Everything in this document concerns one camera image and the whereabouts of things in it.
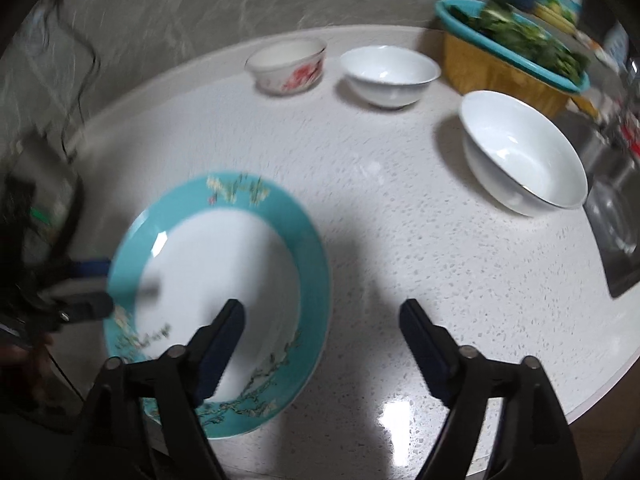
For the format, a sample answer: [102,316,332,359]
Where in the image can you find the black power cable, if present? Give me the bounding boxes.
[49,0,102,162]

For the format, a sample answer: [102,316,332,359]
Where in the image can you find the pile of green leafy vegetables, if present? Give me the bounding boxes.
[452,0,589,87]

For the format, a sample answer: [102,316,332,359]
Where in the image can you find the stainless steel sink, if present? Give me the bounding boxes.
[564,109,640,299]

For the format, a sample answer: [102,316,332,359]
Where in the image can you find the large white bowl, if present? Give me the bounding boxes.
[458,89,590,219]

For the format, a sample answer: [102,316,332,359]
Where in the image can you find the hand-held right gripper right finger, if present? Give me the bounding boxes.
[398,298,583,480]

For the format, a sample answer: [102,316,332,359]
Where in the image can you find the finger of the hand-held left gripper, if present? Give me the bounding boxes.
[42,290,115,324]
[67,258,112,280]

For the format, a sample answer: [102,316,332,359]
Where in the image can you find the small floral bowl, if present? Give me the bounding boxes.
[244,37,329,96]

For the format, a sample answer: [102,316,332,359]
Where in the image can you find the teal plastic colander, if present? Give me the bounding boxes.
[433,0,591,95]

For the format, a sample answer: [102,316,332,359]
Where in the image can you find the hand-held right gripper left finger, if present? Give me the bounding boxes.
[67,298,247,480]

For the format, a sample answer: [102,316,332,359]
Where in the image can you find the yellow plastic basin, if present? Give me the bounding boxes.
[443,34,571,119]

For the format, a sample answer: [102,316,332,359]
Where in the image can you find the clear glass bowl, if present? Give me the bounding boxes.
[584,179,640,262]

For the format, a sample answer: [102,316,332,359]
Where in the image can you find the deep teal rim plate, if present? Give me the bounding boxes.
[102,172,333,441]

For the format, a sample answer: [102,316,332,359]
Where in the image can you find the small white bowl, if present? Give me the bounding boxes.
[339,45,442,110]

